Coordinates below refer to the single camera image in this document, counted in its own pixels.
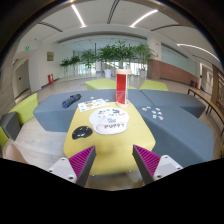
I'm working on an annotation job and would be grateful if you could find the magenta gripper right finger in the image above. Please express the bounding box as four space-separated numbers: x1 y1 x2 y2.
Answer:
132 144 184 186

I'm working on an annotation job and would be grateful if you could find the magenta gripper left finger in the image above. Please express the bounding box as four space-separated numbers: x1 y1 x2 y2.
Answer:
47 144 97 188

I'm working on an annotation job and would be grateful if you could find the black computer mouse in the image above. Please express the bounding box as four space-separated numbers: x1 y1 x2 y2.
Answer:
72 126 93 140

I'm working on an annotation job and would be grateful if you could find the white puppy mouse pad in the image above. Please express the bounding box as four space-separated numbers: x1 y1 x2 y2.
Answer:
89 107 129 135

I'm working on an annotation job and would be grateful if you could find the grey right bench block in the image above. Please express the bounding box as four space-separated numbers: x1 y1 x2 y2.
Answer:
128 89 214 167

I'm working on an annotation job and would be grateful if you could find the grey bench block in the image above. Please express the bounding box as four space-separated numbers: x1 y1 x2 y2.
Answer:
33 89 115 132
128 89 214 167

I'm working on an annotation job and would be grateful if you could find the colourful sticker sheet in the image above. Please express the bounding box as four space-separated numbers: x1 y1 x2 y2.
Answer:
78 99 107 112

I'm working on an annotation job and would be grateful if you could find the grey left bench block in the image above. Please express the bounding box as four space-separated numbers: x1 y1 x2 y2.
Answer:
33 89 115 132

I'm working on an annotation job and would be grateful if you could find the dark blue folded umbrella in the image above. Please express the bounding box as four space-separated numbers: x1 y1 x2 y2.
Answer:
62 94 81 109

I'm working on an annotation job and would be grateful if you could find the green far right bench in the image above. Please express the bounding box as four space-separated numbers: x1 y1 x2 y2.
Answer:
140 80 168 91

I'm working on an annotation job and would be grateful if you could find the green bench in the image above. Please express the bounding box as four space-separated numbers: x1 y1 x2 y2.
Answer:
140 80 168 91
85 79 116 90

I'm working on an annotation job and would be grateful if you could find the lime green side seat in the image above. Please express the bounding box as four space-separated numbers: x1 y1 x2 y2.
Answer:
10 93 38 125

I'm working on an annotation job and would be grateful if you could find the dark grey side seat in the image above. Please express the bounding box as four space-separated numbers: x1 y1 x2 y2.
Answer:
0 112 21 140

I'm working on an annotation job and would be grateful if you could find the wooden bench right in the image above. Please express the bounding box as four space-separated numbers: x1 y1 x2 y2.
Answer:
187 88 224 136

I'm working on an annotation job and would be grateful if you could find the red white cylinder container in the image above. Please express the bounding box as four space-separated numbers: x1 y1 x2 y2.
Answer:
116 69 131 108

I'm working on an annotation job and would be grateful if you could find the red fire extinguisher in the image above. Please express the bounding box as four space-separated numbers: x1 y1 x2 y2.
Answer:
48 74 54 84

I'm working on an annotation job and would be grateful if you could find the potted plant right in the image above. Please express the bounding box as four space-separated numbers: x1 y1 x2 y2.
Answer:
135 43 154 78

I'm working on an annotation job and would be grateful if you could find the potted plant in white pot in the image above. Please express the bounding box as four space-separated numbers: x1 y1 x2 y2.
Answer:
98 44 117 78

